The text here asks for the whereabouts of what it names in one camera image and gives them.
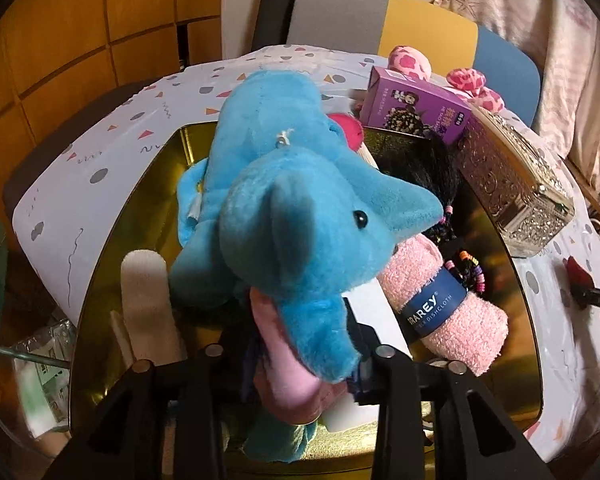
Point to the white knit glove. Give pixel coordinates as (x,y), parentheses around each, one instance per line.
(145,300)

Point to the pink dishcloth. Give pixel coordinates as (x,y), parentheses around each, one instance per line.
(480,330)

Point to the crimson plush ball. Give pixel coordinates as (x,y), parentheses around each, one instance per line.
(347,130)

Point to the black padded chair post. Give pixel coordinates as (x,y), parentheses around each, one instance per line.
(280,5)

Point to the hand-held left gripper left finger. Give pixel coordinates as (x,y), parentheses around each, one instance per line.
(230,365)

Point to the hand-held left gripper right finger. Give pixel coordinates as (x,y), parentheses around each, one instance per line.
(367,380)

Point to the blue elephant plush toy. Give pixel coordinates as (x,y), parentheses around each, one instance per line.
(290,200)

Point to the purple cardboard box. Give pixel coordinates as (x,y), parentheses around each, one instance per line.
(405,95)

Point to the red plush toy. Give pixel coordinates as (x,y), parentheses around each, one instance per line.
(575,272)

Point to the gold metal tin box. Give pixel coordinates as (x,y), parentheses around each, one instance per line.
(130,220)

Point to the black hair wig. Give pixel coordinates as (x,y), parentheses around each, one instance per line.
(420,170)

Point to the grey yellow blue chair back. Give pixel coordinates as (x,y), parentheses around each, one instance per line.
(430,25)

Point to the clear plastic bag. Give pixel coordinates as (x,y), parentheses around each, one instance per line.
(40,375)

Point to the pink printed curtain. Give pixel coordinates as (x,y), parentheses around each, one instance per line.
(555,60)

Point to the pink spotted plush toy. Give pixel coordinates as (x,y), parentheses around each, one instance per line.
(410,62)

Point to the blue and pink plush toy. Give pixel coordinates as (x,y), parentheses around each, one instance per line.
(285,375)

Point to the yellow wooden cabinet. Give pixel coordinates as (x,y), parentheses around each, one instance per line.
(55,35)

